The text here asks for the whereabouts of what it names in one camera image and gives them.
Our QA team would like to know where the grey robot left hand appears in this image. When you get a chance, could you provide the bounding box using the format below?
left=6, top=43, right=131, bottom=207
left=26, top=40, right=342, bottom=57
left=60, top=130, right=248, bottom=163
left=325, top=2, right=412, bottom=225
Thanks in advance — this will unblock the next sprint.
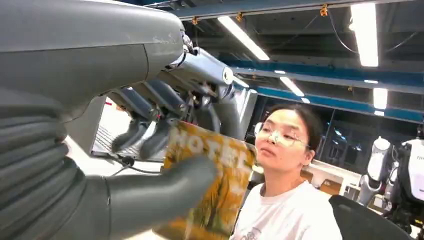
left=0, top=0, right=250, bottom=240

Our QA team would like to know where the black cable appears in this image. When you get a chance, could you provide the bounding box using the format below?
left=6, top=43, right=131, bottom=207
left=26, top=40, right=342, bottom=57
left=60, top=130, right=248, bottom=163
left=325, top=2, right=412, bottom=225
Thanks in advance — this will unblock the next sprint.
left=107, top=154, right=163, bottom=176

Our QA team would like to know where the grey laptop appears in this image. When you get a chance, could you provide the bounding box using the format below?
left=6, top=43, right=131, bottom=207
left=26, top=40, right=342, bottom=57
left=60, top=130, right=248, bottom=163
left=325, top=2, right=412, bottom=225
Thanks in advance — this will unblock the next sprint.
left=66, top=96, right=167, bottom=163

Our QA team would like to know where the white black humanoid robot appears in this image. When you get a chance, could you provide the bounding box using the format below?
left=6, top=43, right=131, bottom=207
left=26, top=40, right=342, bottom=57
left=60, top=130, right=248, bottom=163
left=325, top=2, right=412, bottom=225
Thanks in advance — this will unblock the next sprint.
left=357, top=124, right=424, bottom=233

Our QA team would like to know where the brown cardboard box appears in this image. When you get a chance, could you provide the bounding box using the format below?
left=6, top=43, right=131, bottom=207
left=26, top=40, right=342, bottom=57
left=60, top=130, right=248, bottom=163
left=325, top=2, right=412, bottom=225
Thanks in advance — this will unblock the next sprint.
left=319, top=178, right=342, bottom=196

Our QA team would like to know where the ceiling strip light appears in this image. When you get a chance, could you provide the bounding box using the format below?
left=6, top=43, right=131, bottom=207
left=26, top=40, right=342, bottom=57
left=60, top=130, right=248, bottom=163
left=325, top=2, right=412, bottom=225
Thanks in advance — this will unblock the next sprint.
left=216, top=15, right=271, bottom=62
left=349, top=2, right=380, bottom=68
left=373, top=87, right=389, bottom=111
left=279, top=76, right=305, bottom=98

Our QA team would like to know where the yellow hotel card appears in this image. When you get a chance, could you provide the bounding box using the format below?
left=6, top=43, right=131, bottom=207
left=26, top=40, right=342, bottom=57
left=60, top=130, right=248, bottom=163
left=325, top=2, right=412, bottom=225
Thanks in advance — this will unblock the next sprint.
left=152, top=119, right=259, bottom=240

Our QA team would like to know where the person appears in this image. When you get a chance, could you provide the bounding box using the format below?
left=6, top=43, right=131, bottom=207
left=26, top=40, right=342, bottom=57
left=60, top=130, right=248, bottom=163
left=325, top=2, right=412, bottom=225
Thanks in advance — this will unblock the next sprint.
left=230, top=103, right=344, bottom=240

